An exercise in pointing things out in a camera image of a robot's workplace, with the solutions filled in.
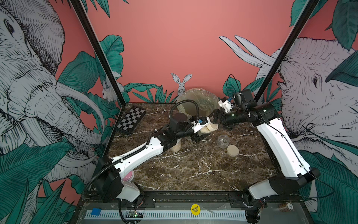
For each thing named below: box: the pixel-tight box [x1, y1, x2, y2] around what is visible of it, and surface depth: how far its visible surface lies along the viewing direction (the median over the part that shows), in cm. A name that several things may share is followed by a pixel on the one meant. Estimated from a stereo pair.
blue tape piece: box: [90, 207, 102, 216], surface depth 71 cm
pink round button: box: [123, 169, 135, 182], surface depth 81 cm
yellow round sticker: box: [190, 203, 201, 217], surface depth 73 cm
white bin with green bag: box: [176, 88, 220, 117], surface depth 93 cm
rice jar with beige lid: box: [216, 134, 230, 149], surface depth 97 cm
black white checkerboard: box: [116, 106, 147, 135], surface depth 106 cm
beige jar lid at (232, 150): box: [226, 144, 240, 157], surface depth 94 cm
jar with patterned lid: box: [170, 138, 182, 153], surface depth 94 cm
